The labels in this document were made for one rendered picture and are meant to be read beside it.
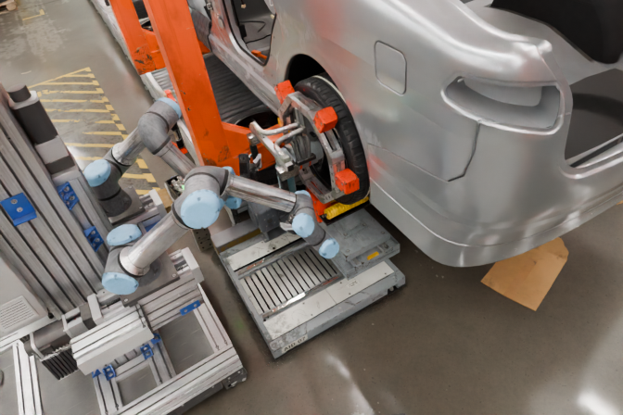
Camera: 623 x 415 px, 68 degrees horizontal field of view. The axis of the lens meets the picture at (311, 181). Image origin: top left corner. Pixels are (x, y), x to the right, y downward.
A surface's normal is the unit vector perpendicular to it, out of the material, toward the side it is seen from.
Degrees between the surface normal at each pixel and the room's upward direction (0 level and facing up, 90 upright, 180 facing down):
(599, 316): 0
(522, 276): 1
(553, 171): 89
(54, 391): 0
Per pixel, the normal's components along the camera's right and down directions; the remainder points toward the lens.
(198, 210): 0.25, 0.53
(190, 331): -0.12, -0.77
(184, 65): 0.49, 0.51
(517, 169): -0.02, 0.62
